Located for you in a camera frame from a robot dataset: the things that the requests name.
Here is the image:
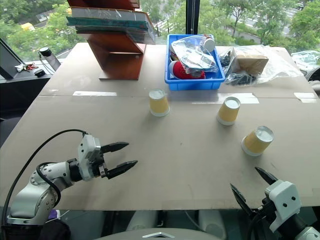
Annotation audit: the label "large clear plastic bag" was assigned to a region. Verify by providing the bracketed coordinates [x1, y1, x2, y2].
[216, 45, 309, 86]

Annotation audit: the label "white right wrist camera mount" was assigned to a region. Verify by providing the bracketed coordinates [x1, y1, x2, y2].
[264, 180, 303, 233]

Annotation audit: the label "brown cardboard box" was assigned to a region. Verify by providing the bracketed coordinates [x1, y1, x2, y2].
[234, 53, 270, 76]

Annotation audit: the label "stack of wrapped books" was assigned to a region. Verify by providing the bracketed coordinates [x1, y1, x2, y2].
[65, 6, 157, 45]

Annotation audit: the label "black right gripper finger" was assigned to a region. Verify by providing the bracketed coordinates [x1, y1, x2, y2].
[254, 166, 279, 187]
[229, 183, 254, 217]

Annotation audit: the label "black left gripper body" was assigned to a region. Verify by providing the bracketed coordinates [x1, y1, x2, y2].
[92, 147, 109, 179]

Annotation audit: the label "white round lid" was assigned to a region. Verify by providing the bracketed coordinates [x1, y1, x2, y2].
[203, 37, 217, 53]

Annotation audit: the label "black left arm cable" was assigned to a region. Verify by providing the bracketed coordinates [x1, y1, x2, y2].
[0, 129, 89, 227]

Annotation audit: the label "black window frame post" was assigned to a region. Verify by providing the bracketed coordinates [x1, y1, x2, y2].
[185, 0, 200, 36]

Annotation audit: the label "black parts in bag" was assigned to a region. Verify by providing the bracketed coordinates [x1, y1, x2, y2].
[225, 72, 256, 86]

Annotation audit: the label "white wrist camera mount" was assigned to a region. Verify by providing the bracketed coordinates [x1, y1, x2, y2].
[264, 180, 303, 233]
[76, 134, 102, 182]

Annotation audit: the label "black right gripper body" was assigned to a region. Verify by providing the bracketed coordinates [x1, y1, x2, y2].
[250, 197, 276, 222]

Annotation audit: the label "brown wooden shelf rack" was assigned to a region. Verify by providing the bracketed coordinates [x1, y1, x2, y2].
[66, 0, 148, 81]

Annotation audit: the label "red round item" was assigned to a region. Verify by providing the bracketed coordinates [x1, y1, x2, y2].
[169, 60, 207, 80]

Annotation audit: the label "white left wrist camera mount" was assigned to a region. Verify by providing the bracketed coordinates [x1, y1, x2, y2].
[76, 134, 102, 182]

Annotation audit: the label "clear bag of items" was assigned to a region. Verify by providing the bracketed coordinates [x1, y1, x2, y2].
[170, 34, 218, 74]

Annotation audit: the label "blue plastic bin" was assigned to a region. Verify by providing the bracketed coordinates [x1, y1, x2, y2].
[164, 34, 226, 92]

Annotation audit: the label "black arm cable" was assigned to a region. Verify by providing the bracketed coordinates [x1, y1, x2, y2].
[0, 129, 89, 227]
[247, 212, 264, 240]

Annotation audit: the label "white tape strip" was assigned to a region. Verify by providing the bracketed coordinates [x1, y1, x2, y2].
[191, 92, 260, 105]
[72, 90, 118, 97]

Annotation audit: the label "red key bunch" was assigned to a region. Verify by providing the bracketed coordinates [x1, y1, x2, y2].
[14, 63, 39, 73]

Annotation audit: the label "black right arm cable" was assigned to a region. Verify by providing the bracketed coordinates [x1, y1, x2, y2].
[247, 212, 264, 240]

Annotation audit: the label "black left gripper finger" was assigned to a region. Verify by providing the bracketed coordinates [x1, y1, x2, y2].
[106, 160, 139, 180]
[100, 141, 130, 154]

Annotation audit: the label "yellow paper cup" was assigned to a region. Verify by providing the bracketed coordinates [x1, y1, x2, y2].
[148, 88, 171, 118]
[240, 125, 275, 157]
[216, 96, 241, 127]

